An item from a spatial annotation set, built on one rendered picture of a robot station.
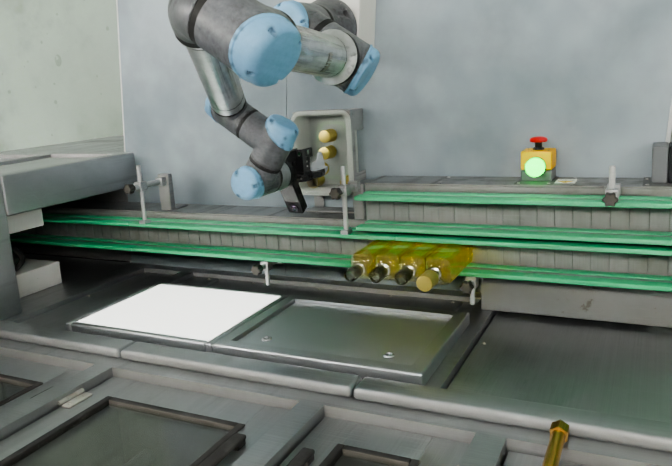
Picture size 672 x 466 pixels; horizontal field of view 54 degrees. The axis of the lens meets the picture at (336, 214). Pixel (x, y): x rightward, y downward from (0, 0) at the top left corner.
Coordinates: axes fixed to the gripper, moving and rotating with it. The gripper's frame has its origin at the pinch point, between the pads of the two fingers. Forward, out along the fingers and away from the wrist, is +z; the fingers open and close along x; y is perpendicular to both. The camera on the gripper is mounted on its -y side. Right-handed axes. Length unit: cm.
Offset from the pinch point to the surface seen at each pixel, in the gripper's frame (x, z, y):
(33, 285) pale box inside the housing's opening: 84, -26, -29
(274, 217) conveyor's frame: 12.6, -3.6, -12.2
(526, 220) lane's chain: -55, -4, -11
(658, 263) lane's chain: -82, -4, -20
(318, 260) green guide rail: -4.4, -11.7, -21.3
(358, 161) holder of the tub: -9.8, 4.9, 1.6
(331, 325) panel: -15.9, -29.4, -30.9
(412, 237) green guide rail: -30.0, -12.2, -14.3
